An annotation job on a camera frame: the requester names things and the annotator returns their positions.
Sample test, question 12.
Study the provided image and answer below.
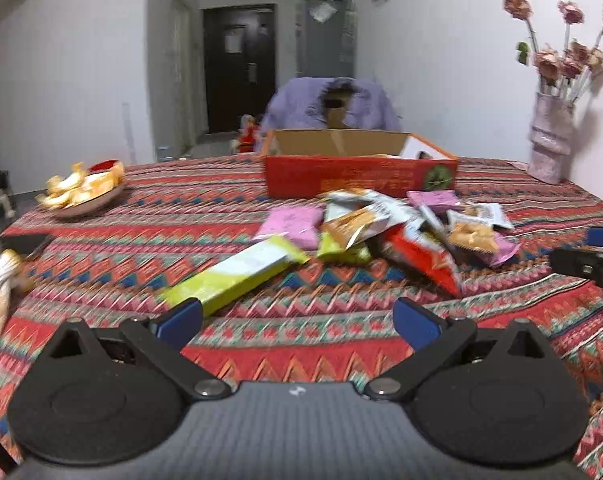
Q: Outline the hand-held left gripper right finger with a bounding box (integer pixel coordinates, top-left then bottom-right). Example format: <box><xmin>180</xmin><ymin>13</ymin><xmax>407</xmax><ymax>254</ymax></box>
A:
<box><xmin>365</xmin><ymin>297</ymin><xmax>562</xmax><ymax>402</ymax></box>

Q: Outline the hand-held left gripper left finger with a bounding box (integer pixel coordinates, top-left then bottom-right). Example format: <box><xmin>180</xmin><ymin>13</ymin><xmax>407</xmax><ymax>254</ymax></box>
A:
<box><xmin>40</xmin><ymin>297</ymin><xmax>232</xmax><ymax>402</ymax></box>

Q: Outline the lime green long snack packet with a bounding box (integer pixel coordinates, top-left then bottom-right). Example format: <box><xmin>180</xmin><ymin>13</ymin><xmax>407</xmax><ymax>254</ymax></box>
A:
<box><xmin>156</xmin><ymin>235</ymin><xmax>311</xmax><ymax>317</ymax></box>

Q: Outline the red snack packet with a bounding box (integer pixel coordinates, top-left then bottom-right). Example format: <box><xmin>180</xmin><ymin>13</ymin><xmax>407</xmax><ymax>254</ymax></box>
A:
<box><xmin>381</xmin><ymin>222</ymin><xmax>463</xmax><ymax>297</ymax></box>

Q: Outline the small green snack packet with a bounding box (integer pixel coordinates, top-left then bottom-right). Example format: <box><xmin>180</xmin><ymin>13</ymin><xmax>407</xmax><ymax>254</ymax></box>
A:
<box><xmin>316</xmin><ymin>232</ymin><xmax>373</xmax><ymax>266</ymax></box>

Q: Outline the orange cracker snack packet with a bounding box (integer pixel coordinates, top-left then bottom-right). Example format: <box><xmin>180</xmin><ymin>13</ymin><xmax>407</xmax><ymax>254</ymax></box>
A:
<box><xmin>321</xmin><ymin>196</ymin><xmax>418</xmax><ymax>252</ymax></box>

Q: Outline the small pink snack packet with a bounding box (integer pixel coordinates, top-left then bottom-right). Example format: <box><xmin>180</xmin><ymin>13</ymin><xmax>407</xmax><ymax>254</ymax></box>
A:
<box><xmin>406</xmin><ymin>190</ymin><xmax>461</xmax><ymax>212</ymax></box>

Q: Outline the large pink snack packet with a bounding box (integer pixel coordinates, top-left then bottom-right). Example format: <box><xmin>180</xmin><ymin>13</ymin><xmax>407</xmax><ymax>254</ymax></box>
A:
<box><xmin>254</xmin><ymin>206</ymin><xmax>325</xmax><ymax>251</ymax></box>

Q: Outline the red cardboard box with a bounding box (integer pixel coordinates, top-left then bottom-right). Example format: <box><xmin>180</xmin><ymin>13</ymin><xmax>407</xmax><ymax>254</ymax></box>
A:
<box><xmin>260</xmin><ymin>129</ymin><xmax>458</xmax><ymax>200</ymax></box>

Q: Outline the patterned red tablecloth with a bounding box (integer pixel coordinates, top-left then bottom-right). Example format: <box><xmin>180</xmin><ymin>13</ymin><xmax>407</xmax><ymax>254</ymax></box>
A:
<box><xmin>0</xmin><ymin>155</ymin><xmax>603</xmax><ymax>480</ymax></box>

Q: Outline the brown plate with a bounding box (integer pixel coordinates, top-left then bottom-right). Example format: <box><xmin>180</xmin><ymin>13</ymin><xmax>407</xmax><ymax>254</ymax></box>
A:
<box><xmin>36</xmin><ymin>180</ymin><xmax>128</xmax><ymax>219</ymax></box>

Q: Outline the dried pink rose bouquet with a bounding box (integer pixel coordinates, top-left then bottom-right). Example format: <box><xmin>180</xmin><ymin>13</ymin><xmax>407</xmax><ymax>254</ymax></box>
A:
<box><xmin>500</xmin><ymin>0</ymin><xmax>603</xmax><ymax>102</ymax></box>

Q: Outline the red plastic bag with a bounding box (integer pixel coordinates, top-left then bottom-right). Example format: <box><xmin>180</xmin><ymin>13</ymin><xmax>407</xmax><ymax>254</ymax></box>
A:
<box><xmin>232</xmin><ymin>115</ymin><xmax>263</xmax><ymax>154</ymax></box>

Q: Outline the brown chair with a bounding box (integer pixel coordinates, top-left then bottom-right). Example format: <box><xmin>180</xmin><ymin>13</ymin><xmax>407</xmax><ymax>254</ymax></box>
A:
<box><xmin>323</xmin><ymin>87</ymin><xmax>353</xmax><ymax>131</ymax></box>

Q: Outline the purple puffer jacket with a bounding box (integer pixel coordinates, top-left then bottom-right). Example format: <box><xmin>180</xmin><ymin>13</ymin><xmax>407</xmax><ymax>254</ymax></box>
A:
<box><xmin>259</xmin><ymin>76</ymin><xmax>403</xmax><ymax>139</ymax></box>

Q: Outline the white framed glass door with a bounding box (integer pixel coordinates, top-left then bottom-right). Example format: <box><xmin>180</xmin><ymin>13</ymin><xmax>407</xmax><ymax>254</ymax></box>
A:
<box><xmin>169</xmin><ymin>0</ymin><xmax>195</xmax><ymax>154</ymax></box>

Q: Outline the dark entrance door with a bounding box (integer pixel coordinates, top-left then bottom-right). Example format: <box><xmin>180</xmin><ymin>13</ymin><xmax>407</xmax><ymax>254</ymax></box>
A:
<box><xmin>203</xmin><ymin>4</ymin><xmax>277</xmax><ymax>134</ymax></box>

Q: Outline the grey refrigerator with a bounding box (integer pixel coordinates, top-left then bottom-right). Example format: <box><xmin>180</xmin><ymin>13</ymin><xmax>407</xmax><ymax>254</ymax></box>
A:
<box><xmin>296</xmin><ymin>0</ymin><xmax>356</xmax><ymax>79</ymax></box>

